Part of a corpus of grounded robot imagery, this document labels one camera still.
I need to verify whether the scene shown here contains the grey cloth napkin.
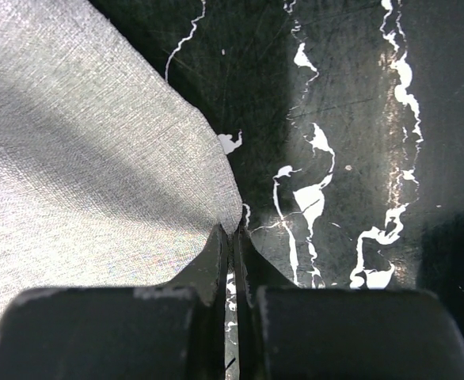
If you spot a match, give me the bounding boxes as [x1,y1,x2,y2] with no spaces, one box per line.
[0,1,242,316]

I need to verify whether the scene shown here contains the black marbled table mat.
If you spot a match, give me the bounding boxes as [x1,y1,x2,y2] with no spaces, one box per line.
[89,0,464,380]

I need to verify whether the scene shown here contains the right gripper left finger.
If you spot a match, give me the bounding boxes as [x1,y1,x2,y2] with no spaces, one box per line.
[0,226,228,379]

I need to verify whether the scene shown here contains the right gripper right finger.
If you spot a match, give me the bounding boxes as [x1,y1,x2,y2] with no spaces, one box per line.
[234,230,464,379]

